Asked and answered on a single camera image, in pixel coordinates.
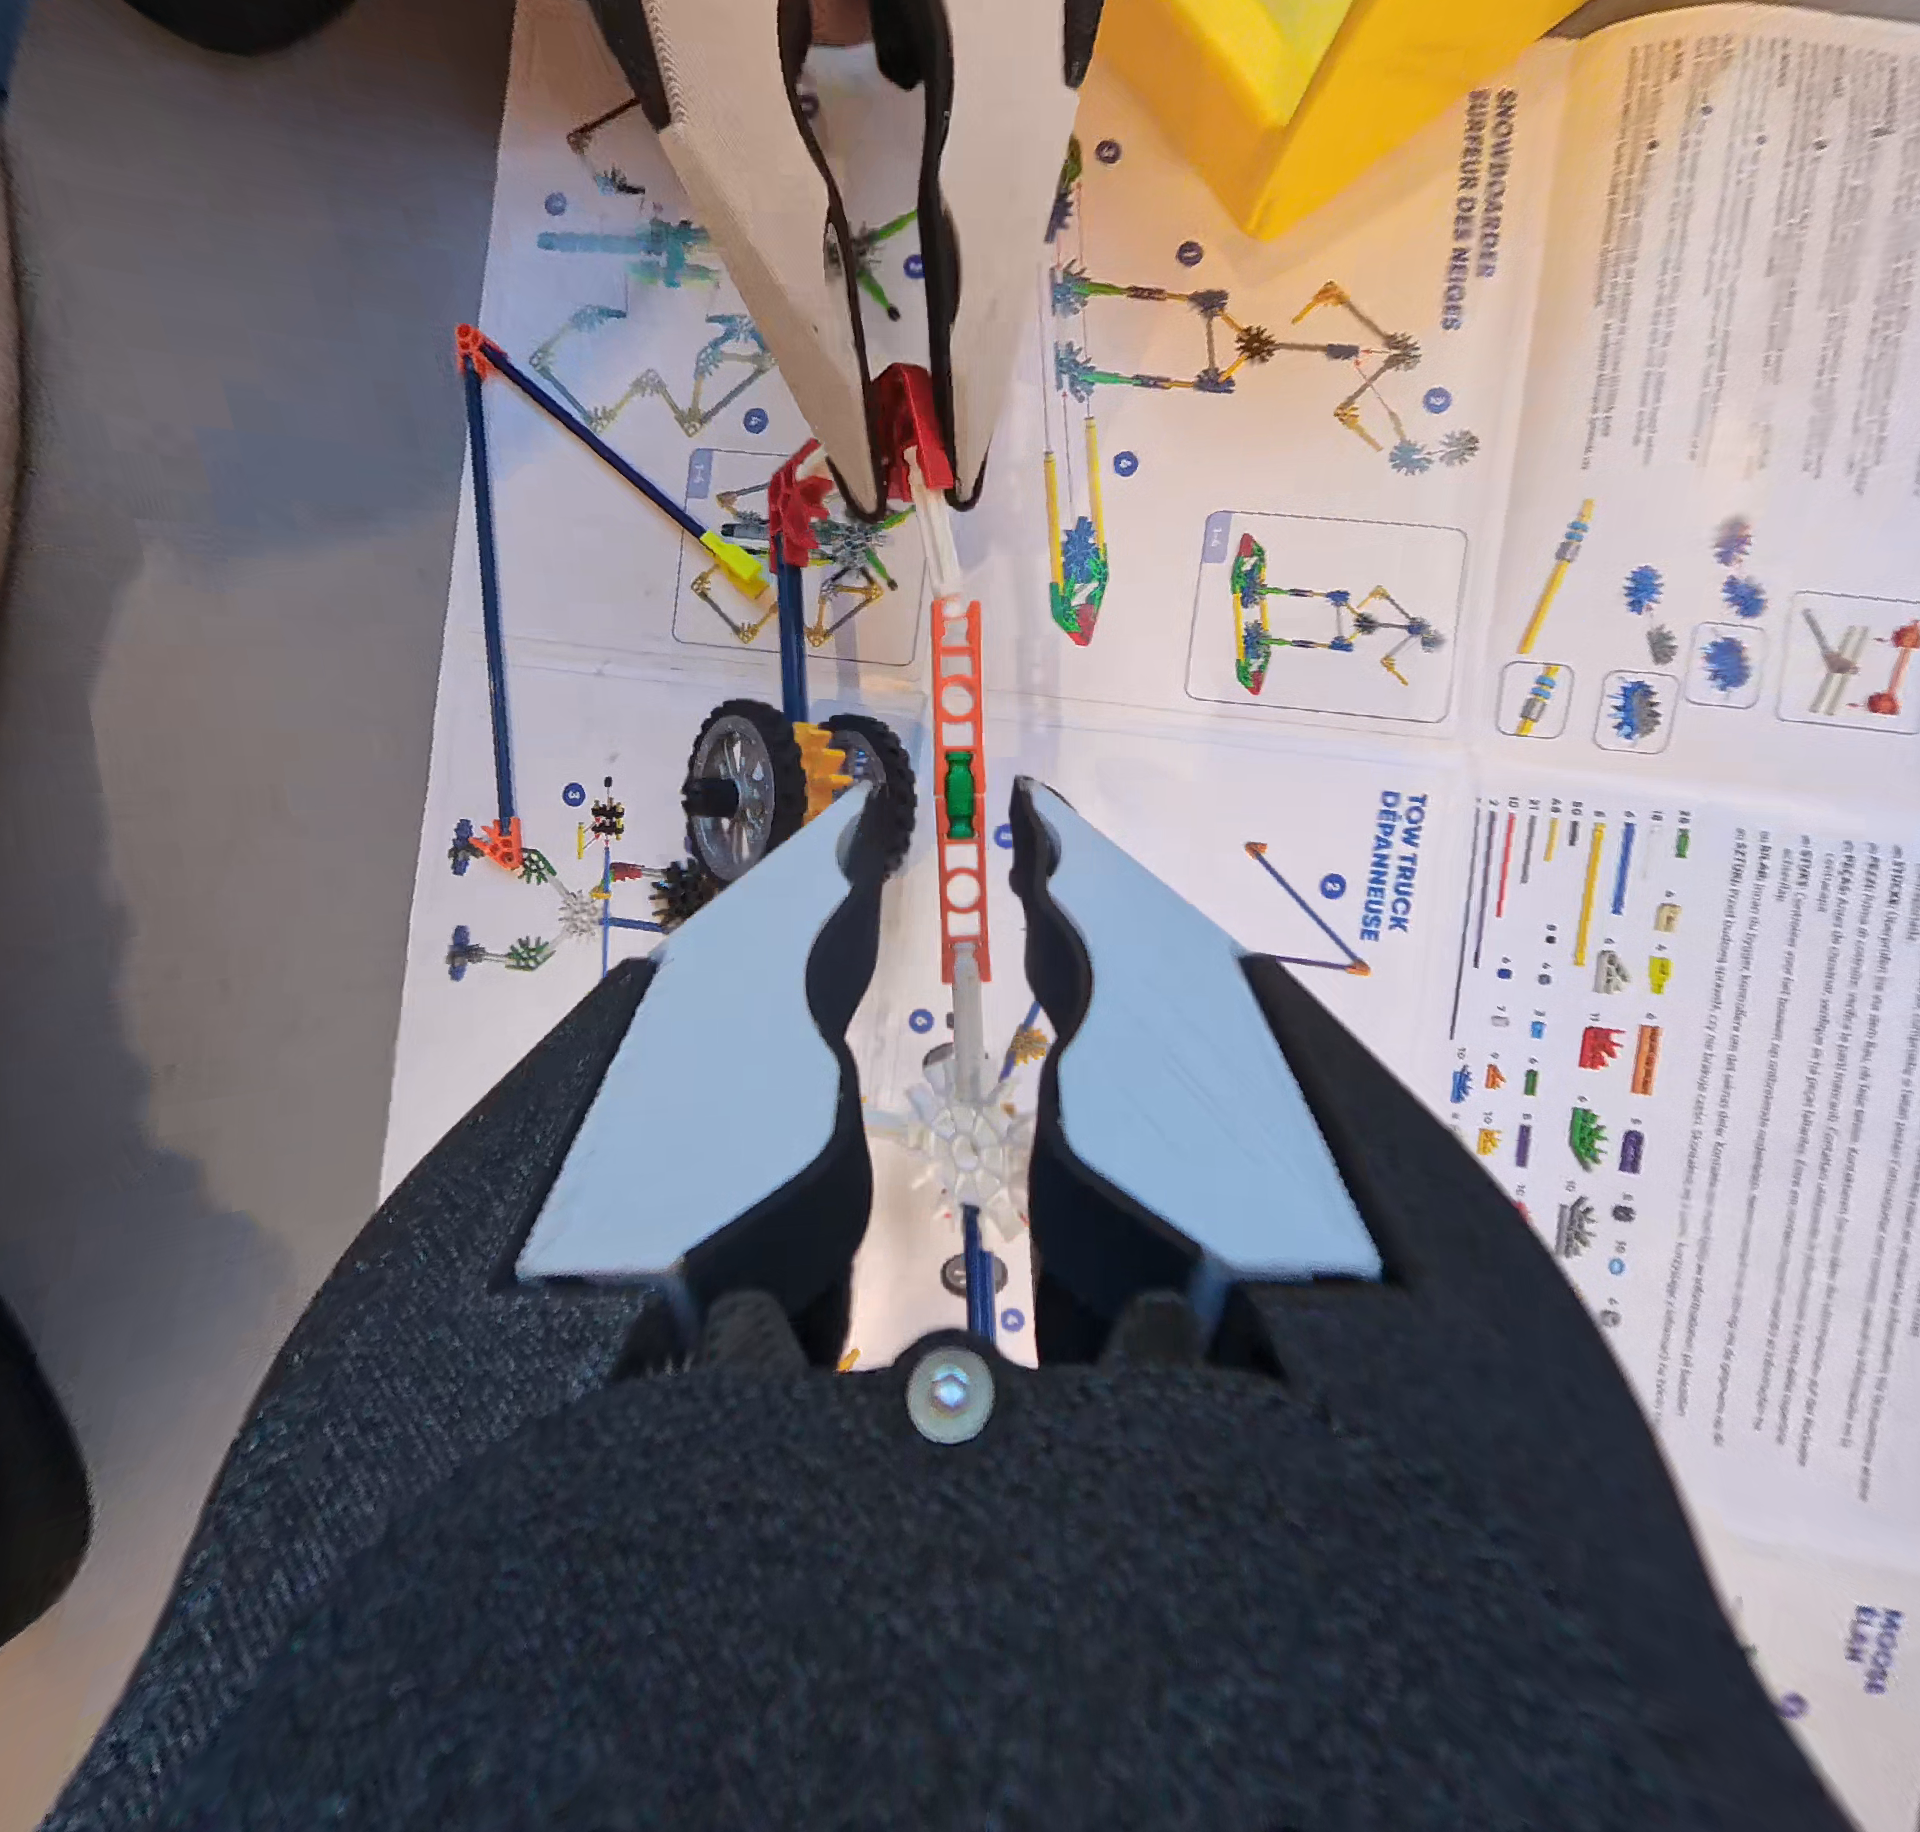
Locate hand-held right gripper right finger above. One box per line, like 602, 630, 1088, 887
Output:
1015, 782, 1389, 1361

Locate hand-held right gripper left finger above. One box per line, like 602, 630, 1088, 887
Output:
516, 788, 912, 1361

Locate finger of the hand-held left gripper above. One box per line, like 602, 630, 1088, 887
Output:
616, 0, 897, 508
916, 0, 1128, 485

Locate black toy wheel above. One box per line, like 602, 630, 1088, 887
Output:
685, 698, 818, 869
805, 714, 921, 831

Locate colourful rod and connector model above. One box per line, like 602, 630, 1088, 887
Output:
767, 357, 1047, 1354

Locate blue rods with orange connector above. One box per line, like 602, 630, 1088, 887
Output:
451, 325, 775, 881

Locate grey desk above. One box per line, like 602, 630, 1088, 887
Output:
0, 0, 1920, 1715

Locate yellow plastic bin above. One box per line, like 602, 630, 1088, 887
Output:
1116, 0, 1713, 238

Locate white instruction sheet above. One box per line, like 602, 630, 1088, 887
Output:
377, 0, 1920, 1715

